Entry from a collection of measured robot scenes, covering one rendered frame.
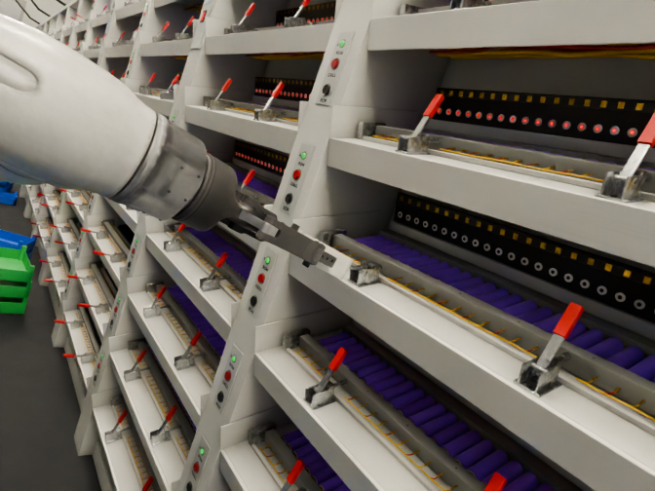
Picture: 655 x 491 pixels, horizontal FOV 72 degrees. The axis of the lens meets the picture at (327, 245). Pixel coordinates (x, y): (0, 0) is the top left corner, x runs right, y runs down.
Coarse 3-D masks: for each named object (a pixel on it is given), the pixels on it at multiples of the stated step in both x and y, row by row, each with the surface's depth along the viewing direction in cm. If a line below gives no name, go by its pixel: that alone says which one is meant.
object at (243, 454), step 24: (240, 432) 81; (264, 432) 82; (288, 432) 85; (240, 456) 78; (264, 456) 79; (288, 456) 76; (312, 456) 77; (240, 480) 74; (264, 480) 74; (288, 480) 68; (312, 480) 72; (336, 480) 73
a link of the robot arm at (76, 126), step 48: (0, 48) 30; (48, 48) 33; (0, 96) 31; (48, 96) 32; (96, 96) 34; (0, 144) 32; (48, 144) 33; (96, 144) 35; (144, 144) 37; (96, 192) 39
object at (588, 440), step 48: (432, 240) 74; (336, 288) 65; (384, 288) 62; (384, 336) 57; (432, 336) 51; (480, 384) 46; (528, 432) 42; (576, 432) 38; (624, 432) 38; (624, 480) 36
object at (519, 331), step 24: (336, 240) 75; (384, 264) 66; (432, 288) 60; (456, 288) 58; (456, 312) 57; (480, 312) 54; (504, 312) 53; (504, 336) 52; (528, 336) 49; (576, 360) 45; (600, 360) 44; (600, 384) 44; (624, 384) 42; (648, 384) 41; (648, 408) 40
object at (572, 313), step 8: (576, 304) 43; (568, 312) 43; (576, 312) 43; (560, 320) 43; (568, 320) 43; (576, 320) 43; (560, 328) 43; (568, 328) 43; (552, 336) 43; (560, 336) 43; (552, 344) 43; (560, 344) 43; (544, 352) 43; (552, 352) 43; (544, 360) 43; (544, 368) 43
